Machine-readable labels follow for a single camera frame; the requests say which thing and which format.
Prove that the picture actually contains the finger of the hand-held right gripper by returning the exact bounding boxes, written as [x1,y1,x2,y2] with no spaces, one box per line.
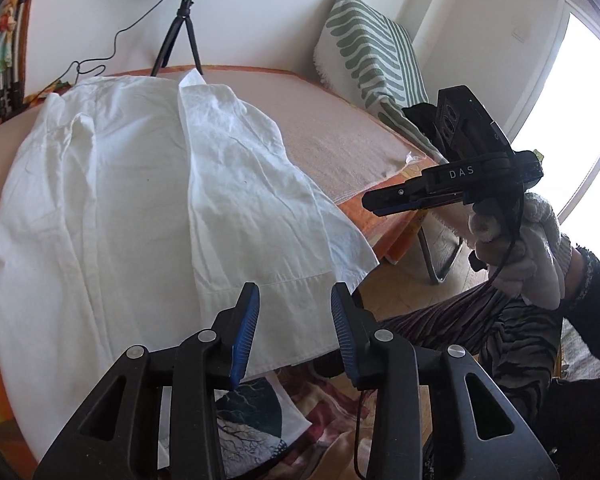
[362,174,465,217]

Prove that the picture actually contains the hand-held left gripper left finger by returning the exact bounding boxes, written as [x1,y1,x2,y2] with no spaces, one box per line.
[32,282,261,480]

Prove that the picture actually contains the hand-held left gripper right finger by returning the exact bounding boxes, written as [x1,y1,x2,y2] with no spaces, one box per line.
[330,282,561,480]

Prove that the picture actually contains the white shirt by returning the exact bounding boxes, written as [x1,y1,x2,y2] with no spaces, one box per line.
[0,71,381,463]

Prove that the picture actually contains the person's right forearm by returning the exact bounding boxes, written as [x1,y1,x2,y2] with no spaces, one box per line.
[560,247,600,386]

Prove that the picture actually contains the person's right hand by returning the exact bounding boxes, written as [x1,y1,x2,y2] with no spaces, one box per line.
[467,192,573,311]

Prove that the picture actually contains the grey metal chair leg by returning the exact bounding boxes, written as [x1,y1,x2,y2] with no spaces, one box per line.
[417,220,466,286]

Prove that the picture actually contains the black jacket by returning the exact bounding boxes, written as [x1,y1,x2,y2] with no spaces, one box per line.
[402,102,443,151]

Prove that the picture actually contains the tree print cloth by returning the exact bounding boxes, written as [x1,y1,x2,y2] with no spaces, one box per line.
[160,375,313,478]

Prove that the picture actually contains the patterned rug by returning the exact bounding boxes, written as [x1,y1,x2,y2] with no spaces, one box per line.
[275,360,381,480]

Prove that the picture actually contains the beige mat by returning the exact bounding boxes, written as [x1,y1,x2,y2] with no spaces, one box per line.
[0,65,446,376]

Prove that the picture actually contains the bright window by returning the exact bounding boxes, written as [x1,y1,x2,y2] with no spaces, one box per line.
[510,0,600,266]

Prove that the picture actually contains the green patterned white blanket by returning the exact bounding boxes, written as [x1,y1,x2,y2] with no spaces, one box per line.
[314,0,468,266]

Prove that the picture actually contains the tiger striped pants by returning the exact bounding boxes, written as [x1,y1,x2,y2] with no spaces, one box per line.
[375,285,563,431]

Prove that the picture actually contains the black tabletop tripod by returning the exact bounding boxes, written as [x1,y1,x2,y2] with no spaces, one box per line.
[150,0,204,78]

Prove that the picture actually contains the folded metal tripod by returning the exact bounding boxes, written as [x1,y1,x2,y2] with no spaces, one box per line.
[0,0,31,121]

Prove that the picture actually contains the brown wooden board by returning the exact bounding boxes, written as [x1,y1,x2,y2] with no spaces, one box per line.
[20,0,36,103]

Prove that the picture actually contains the colourful scarf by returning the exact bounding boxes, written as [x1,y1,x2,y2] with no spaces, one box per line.
[0,0,31,86]

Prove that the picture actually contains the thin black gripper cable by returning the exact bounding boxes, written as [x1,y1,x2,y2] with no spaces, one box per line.
[487,195,526,291]

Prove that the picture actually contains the black ring light cable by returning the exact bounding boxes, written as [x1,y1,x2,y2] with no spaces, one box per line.
[55,0,173,86]

